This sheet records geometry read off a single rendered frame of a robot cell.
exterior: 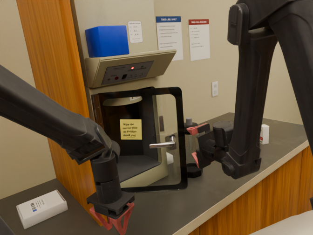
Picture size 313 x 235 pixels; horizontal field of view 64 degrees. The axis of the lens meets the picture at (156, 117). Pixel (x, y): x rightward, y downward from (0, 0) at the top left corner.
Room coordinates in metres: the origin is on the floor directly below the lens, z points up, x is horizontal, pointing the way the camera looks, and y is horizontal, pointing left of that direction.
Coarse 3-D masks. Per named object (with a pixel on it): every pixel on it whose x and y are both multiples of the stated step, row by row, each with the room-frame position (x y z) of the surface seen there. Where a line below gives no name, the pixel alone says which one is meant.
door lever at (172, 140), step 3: (171, 138) 0.83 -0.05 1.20; (174, 138) 0.83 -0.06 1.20; (171, 141) 0.81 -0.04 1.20; (174, 141) 0.81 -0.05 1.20; (150, 144) 0.80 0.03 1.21; (153, 144) 0.79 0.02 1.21; (156, 144) 0.79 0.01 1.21; (159, 144) 0.79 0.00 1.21; (162, 144) 0.79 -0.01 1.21; (165, 144) 0.79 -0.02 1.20; (168, 144) 0.79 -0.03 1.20; (171, 144) 0.79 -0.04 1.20; (174, 144) 0.79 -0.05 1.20; (150, 147) 0.79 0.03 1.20; (153, 147) 0.79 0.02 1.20; (156, 147) 0.79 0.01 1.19; (159, 147) 0.79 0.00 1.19; (162, 147) 0.79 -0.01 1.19
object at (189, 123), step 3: (189, 117) 1.06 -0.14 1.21; (186, 120) 1.04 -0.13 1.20; (189, 120) 1.04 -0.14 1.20; (186, 123) 1.04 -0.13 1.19; (189, 123) 1.04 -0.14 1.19; (192, 123) 1.06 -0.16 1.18; (195, 123) 1.06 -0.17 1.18; (186, 126) 1.03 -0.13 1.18; (189, 126) 1.02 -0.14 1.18; (192, 126) 1.02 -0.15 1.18; (186, 129) 1.01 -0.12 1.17
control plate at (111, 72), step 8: (128, 64) 0.85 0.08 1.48; (136, 64) 0.88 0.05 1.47; (144, 64) 0.90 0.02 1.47; (112, 72) 0.84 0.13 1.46; (120, 72) 0.86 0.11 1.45; (128, 72) 0.88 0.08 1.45; (136, 72) 0.91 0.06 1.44; (144, 72) 0.94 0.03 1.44; (104, 80) 0.84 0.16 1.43; (112, 80) 0.87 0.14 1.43; (120, 80) 0.89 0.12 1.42
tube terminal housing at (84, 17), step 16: (80, 0) 0.87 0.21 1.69; (96, 0) 0.91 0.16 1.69; (112, 0) 0.94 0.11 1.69; (128, 0) 0.98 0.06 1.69; (144, 0) 1.03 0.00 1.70; (80, 16) 0.87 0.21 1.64; (96, 16) 0.90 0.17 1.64; (112, 16) 0.94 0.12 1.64; (128, 16) 0.98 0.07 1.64; (144, 16) 1.02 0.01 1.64; (80, 32) 0.86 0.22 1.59; (128, 32) 0.97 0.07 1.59; (144, 32) 1.02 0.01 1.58; (80, 48) 0.87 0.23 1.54; (144, 48) 1.01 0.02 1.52; (144, 80) 1.00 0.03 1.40
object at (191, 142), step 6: (186, 138) 1.01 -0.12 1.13; (192, 138) 1.01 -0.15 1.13; (186, 144) 1.01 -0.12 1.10; (192, 144) 1.01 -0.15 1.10; (186, 150) 1.01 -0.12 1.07; (192, 150) 1.01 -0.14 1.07; (186, 156) 1.01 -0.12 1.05; (192, 156) 1.01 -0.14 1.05; (192, 162) 1.01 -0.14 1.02; (192, 168) 1.01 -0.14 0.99; (198, 168) 1.01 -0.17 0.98
